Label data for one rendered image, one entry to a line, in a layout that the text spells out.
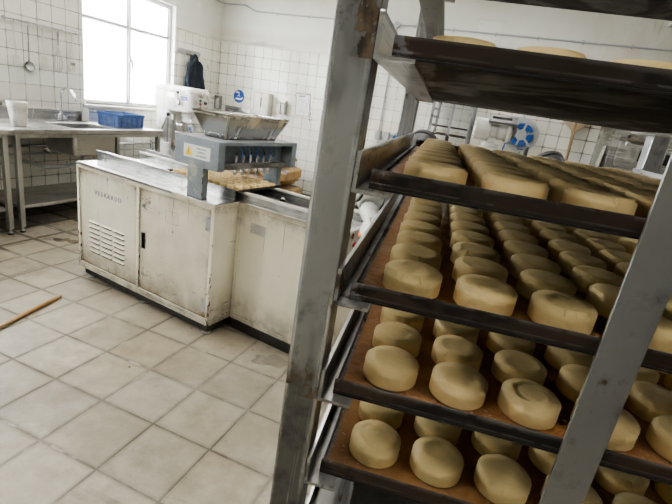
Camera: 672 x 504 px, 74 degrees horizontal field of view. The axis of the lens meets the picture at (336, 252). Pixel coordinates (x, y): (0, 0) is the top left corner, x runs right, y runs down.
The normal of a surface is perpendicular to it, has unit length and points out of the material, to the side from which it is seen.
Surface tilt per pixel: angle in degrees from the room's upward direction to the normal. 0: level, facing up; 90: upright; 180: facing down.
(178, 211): 89
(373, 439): 0
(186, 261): 90
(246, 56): 90
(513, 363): 0
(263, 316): 90
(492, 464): 0
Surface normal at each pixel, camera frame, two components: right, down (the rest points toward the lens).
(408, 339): 0.15, -0.94
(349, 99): -0.22, 0.27
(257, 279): -0.50, 0.20
